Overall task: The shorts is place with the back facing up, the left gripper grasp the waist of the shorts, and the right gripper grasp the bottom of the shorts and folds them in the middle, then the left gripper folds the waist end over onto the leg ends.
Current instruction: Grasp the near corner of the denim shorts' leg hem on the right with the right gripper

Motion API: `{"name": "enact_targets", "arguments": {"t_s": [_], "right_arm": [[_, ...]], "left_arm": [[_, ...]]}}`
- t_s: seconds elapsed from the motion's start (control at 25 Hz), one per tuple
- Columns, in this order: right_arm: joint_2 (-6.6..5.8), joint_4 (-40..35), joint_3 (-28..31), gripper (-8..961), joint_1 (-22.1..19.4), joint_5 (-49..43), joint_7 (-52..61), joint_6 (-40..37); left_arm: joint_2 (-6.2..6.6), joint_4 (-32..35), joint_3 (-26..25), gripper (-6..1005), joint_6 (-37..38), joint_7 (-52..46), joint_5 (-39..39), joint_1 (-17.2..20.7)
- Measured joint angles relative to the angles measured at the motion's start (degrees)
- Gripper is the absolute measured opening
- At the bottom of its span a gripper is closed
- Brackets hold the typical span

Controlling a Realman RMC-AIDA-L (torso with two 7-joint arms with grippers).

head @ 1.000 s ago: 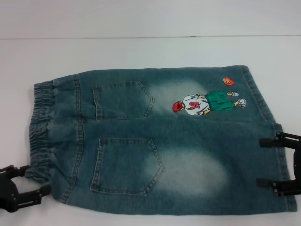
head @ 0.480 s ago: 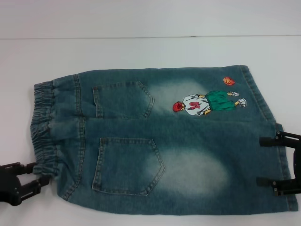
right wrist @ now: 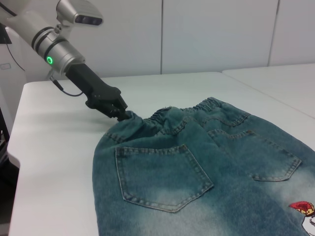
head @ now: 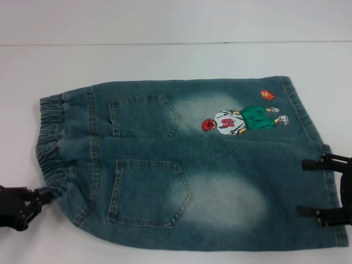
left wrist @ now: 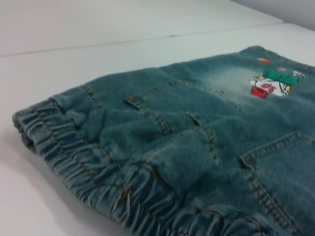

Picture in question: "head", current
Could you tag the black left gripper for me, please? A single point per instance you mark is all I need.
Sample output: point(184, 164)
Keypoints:
point(12, 206)

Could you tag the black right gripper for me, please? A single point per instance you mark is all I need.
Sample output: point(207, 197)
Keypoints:
point(347, 192)

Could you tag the blue denim shorts with embroidery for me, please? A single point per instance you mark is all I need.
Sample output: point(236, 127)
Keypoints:
point(209, 173)

